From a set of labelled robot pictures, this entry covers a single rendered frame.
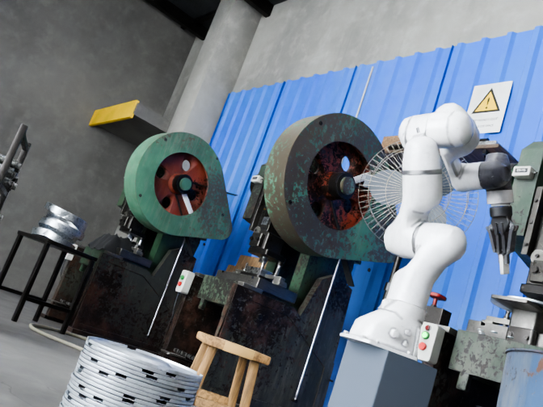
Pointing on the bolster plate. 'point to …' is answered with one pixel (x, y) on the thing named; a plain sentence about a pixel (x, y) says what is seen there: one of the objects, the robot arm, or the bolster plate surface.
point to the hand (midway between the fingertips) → (504, 264)
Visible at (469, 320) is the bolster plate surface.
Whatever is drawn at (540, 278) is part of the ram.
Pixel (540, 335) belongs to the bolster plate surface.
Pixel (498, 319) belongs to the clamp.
